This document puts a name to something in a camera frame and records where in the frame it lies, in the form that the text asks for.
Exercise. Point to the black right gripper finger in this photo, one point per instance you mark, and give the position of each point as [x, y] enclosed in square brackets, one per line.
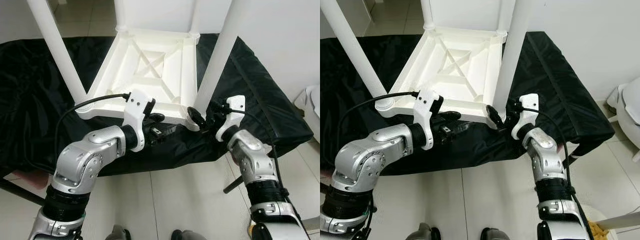
[495, 117]
[196, 117]

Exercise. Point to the white round bar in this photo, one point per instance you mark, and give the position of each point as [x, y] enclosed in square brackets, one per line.
[620, 220]

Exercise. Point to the yellow crumpled cloth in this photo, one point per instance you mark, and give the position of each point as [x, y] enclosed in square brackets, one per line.
[251, 230]
[597, 231]

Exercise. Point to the white plastic children table top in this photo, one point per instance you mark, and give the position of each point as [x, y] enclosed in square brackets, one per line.
[450, 75]
[150, 75]

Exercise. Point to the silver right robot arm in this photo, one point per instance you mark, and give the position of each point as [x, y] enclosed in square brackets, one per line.
[545, 160]
[252, 160]

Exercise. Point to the white round basket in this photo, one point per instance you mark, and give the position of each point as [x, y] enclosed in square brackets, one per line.
[589, 212]

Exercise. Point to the black table cloth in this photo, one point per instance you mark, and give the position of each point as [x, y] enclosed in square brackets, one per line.
[350, 115]
[30, 100]

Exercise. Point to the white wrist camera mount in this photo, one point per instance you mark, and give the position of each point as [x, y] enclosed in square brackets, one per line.
[426, 112]
[235, 107]
[136, 112]
[529, 106]

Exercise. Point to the black metal table leg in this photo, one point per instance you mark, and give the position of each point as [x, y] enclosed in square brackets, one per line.
[22, 192]

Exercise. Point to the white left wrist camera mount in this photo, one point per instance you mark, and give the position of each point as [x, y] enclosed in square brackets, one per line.
[426, 112]
[136, 112]

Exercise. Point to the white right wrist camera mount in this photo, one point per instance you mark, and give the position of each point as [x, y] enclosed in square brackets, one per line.
[235, 107]
[529, 106]

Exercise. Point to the white plastic chair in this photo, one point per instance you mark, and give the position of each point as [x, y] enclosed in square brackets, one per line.
[627, 110]
[311, 112]

